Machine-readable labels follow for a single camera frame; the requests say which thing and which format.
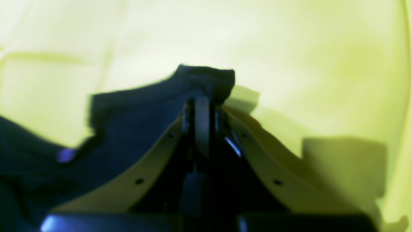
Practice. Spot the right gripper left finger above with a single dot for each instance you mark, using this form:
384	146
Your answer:
163	192

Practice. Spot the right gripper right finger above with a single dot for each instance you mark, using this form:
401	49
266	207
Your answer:
296	198

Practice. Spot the black T-shirt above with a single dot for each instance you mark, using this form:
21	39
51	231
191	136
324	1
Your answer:
125	124

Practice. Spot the yellow table cloth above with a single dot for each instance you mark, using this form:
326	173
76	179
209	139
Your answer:
331	79

